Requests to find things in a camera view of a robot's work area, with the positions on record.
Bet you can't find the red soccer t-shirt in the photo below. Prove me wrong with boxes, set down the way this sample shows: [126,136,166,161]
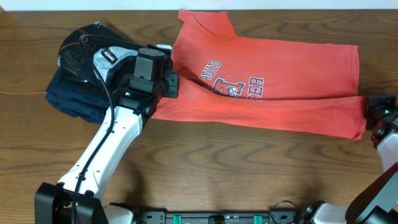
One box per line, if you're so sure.
[154,10,366,139]

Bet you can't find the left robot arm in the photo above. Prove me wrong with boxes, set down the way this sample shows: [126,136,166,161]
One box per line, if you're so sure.
[34,45,178,223]

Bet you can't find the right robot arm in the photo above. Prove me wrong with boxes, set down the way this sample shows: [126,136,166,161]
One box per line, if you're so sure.
[298,94,397,224]

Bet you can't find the black patterned folded garment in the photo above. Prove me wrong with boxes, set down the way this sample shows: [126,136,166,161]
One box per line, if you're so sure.
[58,22,142,92]

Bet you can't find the navy blue folded garment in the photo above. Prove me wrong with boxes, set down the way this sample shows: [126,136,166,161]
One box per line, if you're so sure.
[45,58,109,123]

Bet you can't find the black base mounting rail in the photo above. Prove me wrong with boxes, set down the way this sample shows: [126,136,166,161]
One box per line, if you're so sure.
[132,210,303,224]

